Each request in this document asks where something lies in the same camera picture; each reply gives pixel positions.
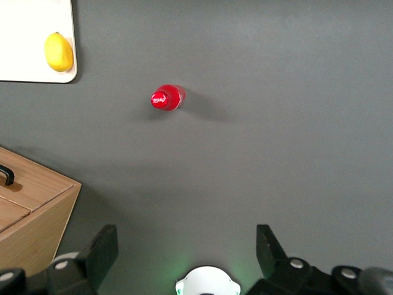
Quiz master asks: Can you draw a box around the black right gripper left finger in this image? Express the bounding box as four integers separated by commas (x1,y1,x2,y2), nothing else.
45,224,119,295

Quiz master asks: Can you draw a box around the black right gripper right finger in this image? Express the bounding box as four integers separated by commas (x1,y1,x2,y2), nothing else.
245,224,334,295

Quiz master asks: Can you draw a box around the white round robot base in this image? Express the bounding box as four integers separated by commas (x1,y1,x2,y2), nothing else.
175,265,242,295

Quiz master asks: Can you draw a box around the wooden drawer cabinet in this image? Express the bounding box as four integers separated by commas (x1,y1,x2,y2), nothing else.
0,146,82,277

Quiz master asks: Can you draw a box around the red cola bottle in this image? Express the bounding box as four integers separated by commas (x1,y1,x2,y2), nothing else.
150,84,187,112

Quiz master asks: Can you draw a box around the yellow lemon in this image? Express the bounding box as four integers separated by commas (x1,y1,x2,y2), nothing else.
44,31,74,73

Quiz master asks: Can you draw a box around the white rectangular tray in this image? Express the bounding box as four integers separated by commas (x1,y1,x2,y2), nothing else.
0,0,78,84

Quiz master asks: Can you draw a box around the black metal drawer handle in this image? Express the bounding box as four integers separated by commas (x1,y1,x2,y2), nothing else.
0,164,15,186

